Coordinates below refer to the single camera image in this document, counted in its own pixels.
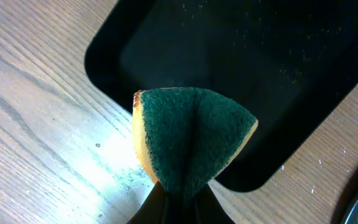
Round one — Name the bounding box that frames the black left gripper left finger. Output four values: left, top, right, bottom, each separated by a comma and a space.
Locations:
127, 182, 167, 224

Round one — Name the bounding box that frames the green and yellow sponge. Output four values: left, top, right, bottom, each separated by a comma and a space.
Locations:
132, 87, 259, 200

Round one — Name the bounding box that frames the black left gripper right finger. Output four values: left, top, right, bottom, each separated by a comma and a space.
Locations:
194, 184, 234, 224

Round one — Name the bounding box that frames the rectangular black tray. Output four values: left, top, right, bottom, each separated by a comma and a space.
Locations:
85, 0, 358, 192

